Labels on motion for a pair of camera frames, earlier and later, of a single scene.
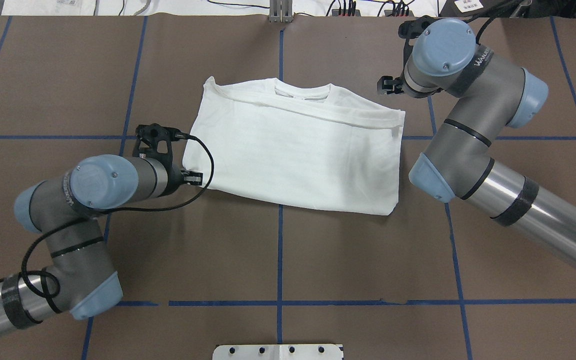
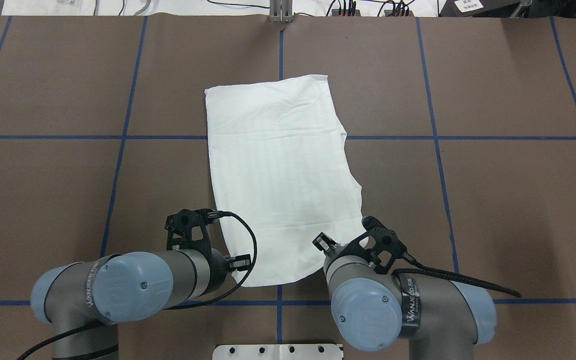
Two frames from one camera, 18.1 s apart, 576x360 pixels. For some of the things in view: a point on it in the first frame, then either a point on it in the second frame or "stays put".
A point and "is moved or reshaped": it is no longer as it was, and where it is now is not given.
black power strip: x=356 y=12 stays put
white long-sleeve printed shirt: x=308 y=143 is moved or reshaped
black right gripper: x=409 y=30 → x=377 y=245
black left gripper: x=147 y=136 → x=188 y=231
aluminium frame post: x=281 y=11 stays put
